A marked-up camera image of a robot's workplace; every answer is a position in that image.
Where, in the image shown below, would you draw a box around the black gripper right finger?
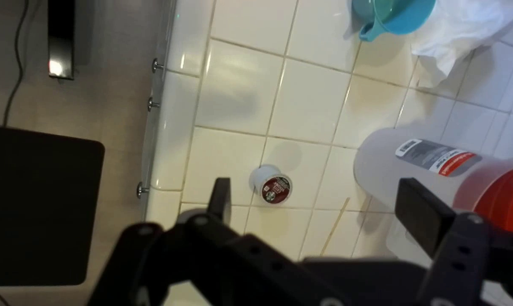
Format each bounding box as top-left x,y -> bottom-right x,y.
395,177 -> 459,260

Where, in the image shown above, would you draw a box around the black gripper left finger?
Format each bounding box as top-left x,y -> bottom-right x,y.
206,177 -> 235,226

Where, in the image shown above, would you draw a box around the translucent pitcher with red lid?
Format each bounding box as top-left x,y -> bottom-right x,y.
354,124 -> 513,270

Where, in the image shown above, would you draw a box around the white coffee pod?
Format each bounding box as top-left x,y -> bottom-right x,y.
249,163 -> 294,206

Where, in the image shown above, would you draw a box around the white counter drawers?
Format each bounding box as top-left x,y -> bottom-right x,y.
136,0 -> 182,218

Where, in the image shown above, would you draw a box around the black floor mat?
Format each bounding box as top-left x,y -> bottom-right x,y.
0,124 -> 108,287

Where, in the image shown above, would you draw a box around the white plastic bag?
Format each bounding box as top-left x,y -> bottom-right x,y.
410,0 -> 513,82

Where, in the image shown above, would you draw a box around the teal measuring cup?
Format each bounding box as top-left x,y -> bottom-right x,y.
351,0 -> 439,43

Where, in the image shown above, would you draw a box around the black metal table frame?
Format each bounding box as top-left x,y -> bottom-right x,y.
46,0 -> 79,82

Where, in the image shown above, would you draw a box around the black floor cable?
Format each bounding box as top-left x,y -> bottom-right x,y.
0,0 -> 33,129

